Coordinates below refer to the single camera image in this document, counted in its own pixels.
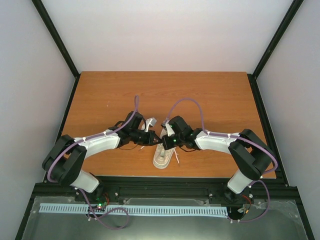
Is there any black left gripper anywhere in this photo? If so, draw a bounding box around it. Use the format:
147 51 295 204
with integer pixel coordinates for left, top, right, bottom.
131 130 163 147

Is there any black right table rail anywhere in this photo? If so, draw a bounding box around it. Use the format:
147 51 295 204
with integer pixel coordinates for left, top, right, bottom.
247 74 315 240

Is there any black right frame post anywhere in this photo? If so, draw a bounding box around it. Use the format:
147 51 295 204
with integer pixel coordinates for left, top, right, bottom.
251 0 305 78

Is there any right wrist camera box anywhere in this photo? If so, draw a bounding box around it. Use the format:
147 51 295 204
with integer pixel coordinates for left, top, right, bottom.
161 118 175 137

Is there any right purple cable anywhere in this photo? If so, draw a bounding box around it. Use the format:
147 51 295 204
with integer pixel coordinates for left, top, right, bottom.
164 97 278 223

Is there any white shoelace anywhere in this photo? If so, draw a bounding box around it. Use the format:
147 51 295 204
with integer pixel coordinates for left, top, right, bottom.
138 144 181 166

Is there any black front mounting rail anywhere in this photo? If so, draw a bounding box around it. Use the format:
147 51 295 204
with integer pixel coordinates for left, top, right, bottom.
87 176 302 206

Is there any light blue cable duct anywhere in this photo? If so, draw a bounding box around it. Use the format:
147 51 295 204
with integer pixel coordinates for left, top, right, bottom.
38 203 228 218

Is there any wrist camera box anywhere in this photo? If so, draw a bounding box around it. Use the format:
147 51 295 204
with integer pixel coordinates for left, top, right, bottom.
161 118 175 137
144 117 157 132

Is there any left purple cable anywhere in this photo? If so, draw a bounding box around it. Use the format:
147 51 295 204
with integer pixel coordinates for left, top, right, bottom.
46 94 140 230

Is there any small green-lit circuit board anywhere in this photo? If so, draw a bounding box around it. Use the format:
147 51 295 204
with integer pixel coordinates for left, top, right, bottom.
91 195 110 213

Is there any black frame post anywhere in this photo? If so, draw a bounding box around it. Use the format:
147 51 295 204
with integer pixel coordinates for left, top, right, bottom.
31 0 81 79
251 0 305 78

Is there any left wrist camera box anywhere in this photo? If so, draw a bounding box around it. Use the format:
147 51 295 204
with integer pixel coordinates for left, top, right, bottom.
144 117 157 132

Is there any white lace sneaker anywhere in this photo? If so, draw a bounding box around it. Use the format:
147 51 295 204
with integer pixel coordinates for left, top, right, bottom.
152 127 178 170

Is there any purple cable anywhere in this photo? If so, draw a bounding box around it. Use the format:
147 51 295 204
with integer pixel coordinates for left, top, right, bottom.
46 94 140 230
164 97 278 223

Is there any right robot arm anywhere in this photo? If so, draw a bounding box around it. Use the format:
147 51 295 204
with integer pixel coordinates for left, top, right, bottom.
161 116 278 195

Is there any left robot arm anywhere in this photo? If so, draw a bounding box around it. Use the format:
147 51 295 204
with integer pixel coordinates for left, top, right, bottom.
42 111 161 202

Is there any black left frame post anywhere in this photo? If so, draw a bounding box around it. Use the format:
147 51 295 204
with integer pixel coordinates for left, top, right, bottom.
31 0 81 79

